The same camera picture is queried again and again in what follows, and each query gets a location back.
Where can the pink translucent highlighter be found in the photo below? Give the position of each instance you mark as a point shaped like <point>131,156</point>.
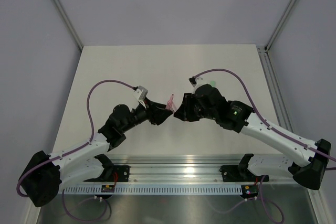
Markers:
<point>170,104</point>

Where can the white slotted cable duct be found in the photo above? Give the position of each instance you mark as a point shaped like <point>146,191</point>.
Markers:
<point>91,189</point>

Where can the right controller board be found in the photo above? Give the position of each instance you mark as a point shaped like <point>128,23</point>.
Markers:
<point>249,191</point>

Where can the left aluminium frame post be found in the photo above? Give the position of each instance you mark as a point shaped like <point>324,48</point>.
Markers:
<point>68,24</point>

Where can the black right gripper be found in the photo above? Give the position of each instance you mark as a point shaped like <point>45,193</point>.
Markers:
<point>184,113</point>

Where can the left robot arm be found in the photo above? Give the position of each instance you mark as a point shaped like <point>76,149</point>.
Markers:
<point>47,174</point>

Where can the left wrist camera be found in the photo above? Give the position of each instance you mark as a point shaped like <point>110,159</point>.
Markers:
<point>140,94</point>

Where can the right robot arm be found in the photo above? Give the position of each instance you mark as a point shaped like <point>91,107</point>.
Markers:
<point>304,160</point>

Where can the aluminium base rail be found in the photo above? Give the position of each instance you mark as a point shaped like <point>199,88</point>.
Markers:
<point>189,169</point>

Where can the right aluminium frame post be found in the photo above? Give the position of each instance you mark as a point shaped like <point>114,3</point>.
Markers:
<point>280,24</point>

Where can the aluminium frame post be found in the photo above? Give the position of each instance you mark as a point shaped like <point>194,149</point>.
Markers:
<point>280,24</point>
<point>68,24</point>

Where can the left controller board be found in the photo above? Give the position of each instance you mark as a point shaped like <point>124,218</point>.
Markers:
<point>107,188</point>

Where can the controller board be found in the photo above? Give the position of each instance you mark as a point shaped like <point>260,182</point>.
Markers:
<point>249,191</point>
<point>107,188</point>

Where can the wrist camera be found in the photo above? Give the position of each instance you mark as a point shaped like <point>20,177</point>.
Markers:
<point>140,94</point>
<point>197,81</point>

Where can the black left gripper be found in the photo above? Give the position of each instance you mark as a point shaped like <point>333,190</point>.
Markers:
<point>156,113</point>

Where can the right side aluminium rail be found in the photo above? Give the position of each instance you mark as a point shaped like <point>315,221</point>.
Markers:
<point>274,89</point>

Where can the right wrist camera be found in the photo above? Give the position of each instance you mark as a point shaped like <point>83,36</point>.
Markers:
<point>197,81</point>

